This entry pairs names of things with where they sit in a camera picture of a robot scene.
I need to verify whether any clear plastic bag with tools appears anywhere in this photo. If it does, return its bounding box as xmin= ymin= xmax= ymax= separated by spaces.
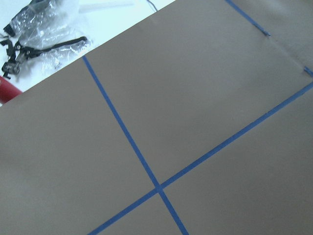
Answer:
xmin=0 ymin=0 xmax=91 ymax=79

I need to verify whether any red fire extinguisher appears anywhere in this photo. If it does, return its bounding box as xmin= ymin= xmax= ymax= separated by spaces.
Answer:
xmin=0 ymin=76 xmax=22 ymax=105

